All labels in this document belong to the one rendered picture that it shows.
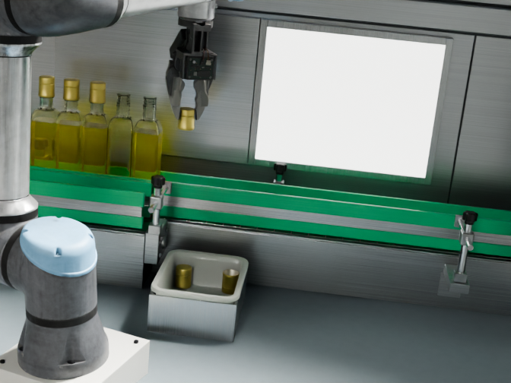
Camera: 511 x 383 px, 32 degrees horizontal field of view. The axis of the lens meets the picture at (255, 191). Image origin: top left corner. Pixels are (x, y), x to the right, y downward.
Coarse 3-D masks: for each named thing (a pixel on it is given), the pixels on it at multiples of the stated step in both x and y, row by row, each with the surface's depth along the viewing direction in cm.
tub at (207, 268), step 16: (176, 256) 188; (192, 256) 188; (208, 256) 188; (224, 256) 188; (160, 272) 176; (192, 272) 189; (208, 272) 189; (240, 272) 180; (160, 288) 169; (176, 288) 187; (192, 288) 188; (208, 288) 188; (240, 288) 172
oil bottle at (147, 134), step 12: (144, 120) 192; (156, 120) 193; (144, 132) 191; (156, 132) 191; (144, 144) 192; (156, 144) 192; (132, 156) 193; (144, 156) 193; (156, 156) 193; (132, 168) 194; (144, 168) 194; (156, 168) 194
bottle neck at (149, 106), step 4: (148, 96) 192; (152, 96) 193; (144, 100) 191; (148, 100) 190; (152, 100) 191; (156, 100) 192; (144, 104) 191; (148, 104) 191; (152, 104) 191; (156, 104) 192; (144, 108) 191; (148, 108) 191; (152, 108) 191; (144, 112) 192; (148, 112) 191; (152, 112) 191; (144, 116) 192; (148, 116) 191; (152, 116) 192
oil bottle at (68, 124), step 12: (60, 120) 192; (72, 120) 192; (60, 132) 193; (72, 132) 193; (60, 144) 194; (72, 144) 194; (60, 156) 195; (72, 156) 194; (60, 168) 195; (72, 168) 195
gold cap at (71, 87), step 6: (66, 78) 192; (72, 78) 193; (66, 84) 191; (72, 84) 191; (78, 84) 192; (66, 90) 191; (72, 90) 191; (78, 90) 192; (66, 96) 192; (72, 96) 192; (78, 96) 193
